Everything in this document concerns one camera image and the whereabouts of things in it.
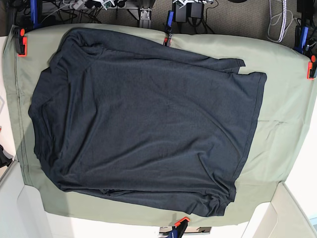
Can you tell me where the dark navy long-sleeve T-shirt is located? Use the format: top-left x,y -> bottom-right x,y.
29,28 -> 266,217

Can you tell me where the blue orange clamp top centre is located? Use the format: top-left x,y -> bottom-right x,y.
163,10 -> 174,47

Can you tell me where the orange black clamp bottom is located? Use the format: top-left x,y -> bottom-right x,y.
167,217 -> 190,238

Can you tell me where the sage green table cloth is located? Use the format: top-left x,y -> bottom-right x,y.
0,25 -> 317,226

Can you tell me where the white power strip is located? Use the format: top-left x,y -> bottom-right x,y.
59,0 -> 85,10

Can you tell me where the black object left edge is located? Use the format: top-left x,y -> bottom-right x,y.
0,145 -> 13,168

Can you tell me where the orange clamp top left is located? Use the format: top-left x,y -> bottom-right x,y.
13,27 -> 27,57

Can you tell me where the orange clamp right edge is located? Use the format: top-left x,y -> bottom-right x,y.
307,55 -> 317,80

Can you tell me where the blue clamp top left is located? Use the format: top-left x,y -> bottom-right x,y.
30,0 -> 43,29

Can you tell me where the blue clamp top right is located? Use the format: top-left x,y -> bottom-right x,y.
293,21 -> 312,54

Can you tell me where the metal table leg bracket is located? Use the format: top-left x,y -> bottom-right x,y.
139,8 -> 152,29

